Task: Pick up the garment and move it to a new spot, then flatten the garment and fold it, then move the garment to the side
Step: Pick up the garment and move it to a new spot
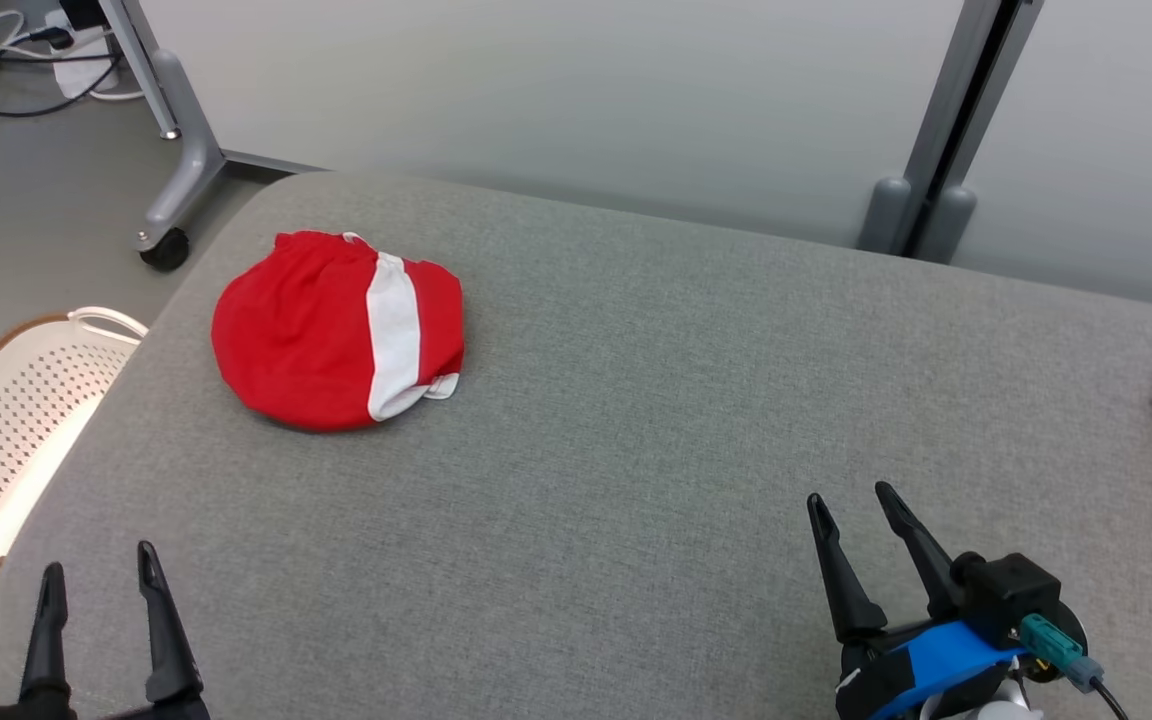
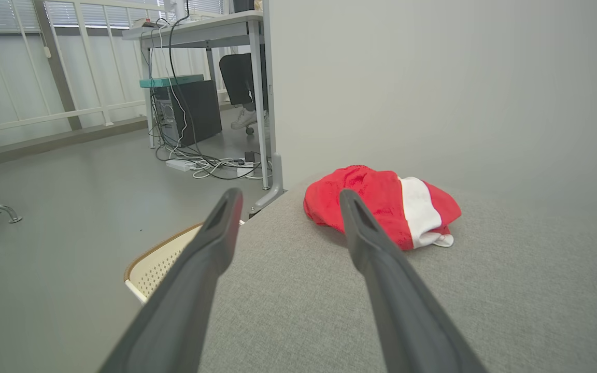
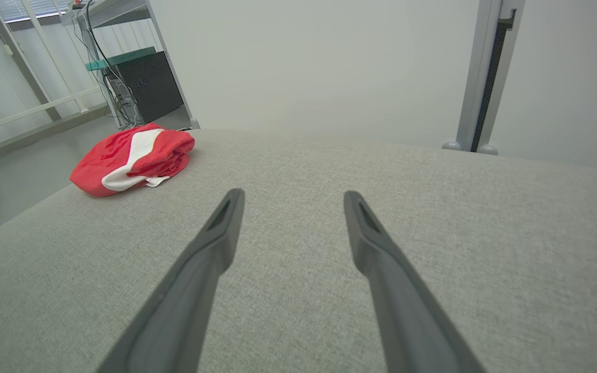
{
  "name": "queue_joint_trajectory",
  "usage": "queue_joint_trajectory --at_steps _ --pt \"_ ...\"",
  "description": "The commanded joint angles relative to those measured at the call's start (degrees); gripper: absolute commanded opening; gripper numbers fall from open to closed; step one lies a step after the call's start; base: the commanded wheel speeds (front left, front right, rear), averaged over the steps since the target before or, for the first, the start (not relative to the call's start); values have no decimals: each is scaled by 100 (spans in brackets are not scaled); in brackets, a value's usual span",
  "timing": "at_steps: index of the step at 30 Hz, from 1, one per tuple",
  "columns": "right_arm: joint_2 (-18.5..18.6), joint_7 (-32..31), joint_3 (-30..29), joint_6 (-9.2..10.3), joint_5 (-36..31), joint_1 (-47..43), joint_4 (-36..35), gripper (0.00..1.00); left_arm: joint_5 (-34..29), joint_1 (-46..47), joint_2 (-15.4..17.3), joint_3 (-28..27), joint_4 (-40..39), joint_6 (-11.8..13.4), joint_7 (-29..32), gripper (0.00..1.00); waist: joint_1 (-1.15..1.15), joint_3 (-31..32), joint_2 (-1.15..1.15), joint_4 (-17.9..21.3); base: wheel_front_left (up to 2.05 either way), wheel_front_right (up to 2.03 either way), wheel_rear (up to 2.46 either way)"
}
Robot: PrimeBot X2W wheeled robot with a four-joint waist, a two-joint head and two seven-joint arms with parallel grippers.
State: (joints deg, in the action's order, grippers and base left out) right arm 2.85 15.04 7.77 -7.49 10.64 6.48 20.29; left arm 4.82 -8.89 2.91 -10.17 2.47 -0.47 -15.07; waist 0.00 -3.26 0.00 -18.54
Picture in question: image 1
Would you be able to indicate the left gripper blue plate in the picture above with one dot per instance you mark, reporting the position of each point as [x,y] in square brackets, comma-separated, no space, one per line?
[176,712]

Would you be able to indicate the white power strip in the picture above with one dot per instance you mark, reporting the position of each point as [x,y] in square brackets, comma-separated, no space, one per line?
[81,70]

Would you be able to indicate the grey partition post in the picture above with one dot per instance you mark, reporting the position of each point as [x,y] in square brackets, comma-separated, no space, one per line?
[946,130]

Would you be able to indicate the red shorts white side stripe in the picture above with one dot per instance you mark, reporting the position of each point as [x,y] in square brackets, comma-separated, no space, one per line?
[296,340]

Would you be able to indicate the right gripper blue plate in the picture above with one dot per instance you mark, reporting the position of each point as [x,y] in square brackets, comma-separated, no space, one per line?
[921,665]

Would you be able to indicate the grey desk leg with caster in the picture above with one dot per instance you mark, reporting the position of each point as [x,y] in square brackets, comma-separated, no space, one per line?
[186,150]

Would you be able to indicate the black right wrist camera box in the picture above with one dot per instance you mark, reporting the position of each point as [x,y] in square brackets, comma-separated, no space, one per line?
[1011,590]

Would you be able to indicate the cream perforated laundry basket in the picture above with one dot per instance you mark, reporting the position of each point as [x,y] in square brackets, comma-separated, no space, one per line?
[6,420]

